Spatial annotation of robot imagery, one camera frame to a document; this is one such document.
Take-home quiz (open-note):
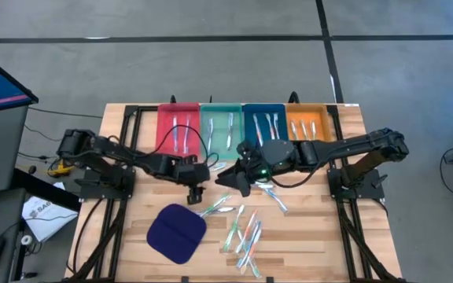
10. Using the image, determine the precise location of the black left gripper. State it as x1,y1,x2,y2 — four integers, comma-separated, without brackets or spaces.
170,154,212,205

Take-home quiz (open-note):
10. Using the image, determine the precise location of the orange plastic bin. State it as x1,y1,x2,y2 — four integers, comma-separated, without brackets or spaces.
285,102,334,143

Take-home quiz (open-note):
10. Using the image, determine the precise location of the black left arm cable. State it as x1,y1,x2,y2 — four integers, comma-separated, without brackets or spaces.
153,124,220,169

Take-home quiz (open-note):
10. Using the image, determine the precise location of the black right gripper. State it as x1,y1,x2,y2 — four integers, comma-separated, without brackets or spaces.
214,139,270,198

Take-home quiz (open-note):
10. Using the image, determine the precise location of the pink plastic bin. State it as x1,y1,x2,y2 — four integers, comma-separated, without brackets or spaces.
156,102,202,158

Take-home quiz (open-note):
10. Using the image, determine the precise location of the purple toothbrush in clear wrapper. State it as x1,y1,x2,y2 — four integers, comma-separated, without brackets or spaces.
205,206,237,215

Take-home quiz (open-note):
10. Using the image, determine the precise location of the white paper booklet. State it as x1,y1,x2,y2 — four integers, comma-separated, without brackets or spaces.
20,181,79,244

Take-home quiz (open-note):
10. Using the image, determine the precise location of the pile of wrapped toothbrushes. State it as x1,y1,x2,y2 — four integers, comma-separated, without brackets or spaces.
236,220,262,270

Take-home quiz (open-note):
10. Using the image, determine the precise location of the yellow hand tool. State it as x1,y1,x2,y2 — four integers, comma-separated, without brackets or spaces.
46,160,75,178

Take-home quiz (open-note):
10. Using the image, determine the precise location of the dark blue plastic bin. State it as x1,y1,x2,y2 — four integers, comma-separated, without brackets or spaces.
241,102,290,149

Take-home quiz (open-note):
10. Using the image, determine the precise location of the purple cloth mat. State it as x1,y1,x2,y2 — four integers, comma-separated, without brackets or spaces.
145,203,208,265

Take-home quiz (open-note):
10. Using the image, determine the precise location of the white toothbrush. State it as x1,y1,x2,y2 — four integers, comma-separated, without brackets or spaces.
183,115,192,154
226,112,235,152
272,112,282,141
206,117,214,153

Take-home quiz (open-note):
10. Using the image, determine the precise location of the light teal plastic bin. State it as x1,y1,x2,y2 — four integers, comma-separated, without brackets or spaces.
200,102,246,162

